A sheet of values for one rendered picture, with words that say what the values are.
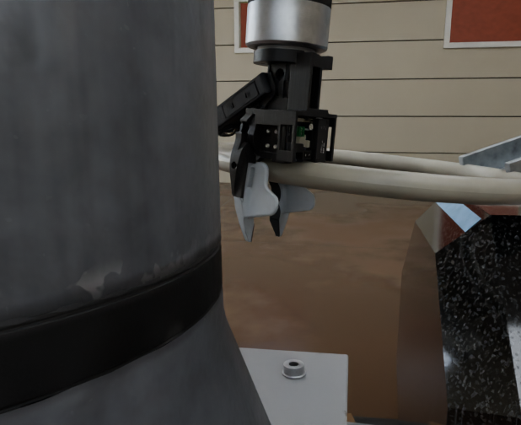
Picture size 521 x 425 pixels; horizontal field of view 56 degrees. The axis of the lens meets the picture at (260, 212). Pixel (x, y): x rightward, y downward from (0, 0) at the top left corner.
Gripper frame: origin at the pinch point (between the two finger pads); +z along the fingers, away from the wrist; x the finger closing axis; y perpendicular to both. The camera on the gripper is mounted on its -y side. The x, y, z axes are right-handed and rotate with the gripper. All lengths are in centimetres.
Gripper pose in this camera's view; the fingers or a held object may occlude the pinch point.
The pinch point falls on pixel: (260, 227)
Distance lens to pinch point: 58.5
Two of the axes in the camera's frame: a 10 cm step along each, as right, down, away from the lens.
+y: 7.2, 1.8, -6.7
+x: 6.9, -0.9, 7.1
